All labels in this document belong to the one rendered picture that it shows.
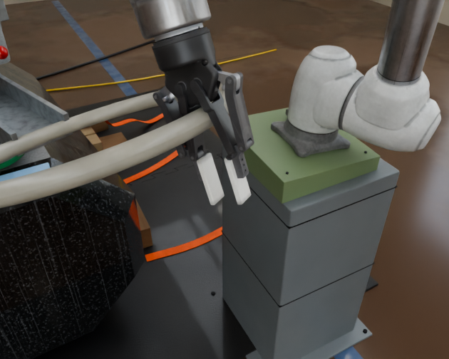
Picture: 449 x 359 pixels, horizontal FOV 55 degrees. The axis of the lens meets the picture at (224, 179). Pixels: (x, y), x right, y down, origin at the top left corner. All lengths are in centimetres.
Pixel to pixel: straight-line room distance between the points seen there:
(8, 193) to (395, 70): 85
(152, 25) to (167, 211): 189
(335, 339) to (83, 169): 152
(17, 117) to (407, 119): 90
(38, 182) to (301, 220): 83
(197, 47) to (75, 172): 20
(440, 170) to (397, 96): 192
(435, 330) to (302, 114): 117
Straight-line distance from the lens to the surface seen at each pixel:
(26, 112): 110
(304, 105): 123
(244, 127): 56
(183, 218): 233
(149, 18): 54
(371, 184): 133
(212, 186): 62
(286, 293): 142
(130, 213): 156
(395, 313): 206
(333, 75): 119
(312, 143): 128
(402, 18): 103
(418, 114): 114
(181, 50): 54
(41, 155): 143
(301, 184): 118
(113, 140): 288
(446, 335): 207
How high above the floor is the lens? 155
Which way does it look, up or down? 36 degrees down
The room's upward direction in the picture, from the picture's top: straight up
